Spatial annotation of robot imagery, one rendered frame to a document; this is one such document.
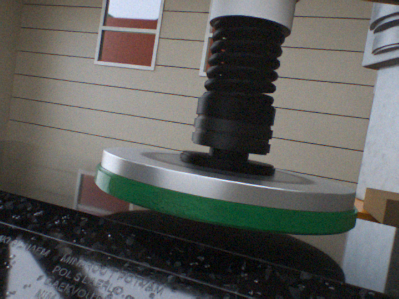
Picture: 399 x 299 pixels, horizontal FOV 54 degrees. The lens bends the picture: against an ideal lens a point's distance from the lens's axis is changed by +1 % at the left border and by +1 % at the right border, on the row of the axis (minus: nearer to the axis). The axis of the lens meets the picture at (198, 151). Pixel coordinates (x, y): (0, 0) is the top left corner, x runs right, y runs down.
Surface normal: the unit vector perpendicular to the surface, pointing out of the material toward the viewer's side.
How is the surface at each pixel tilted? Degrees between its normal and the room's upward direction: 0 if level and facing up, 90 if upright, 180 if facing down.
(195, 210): 90
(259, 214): 90
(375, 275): 0
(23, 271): 45
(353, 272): 0
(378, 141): 90
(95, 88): 90
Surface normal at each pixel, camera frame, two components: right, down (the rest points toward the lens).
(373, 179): -0.98, -0.15
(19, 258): -0.13, -0.70
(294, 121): -0.35, 0.00
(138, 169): -0.58, -0.05
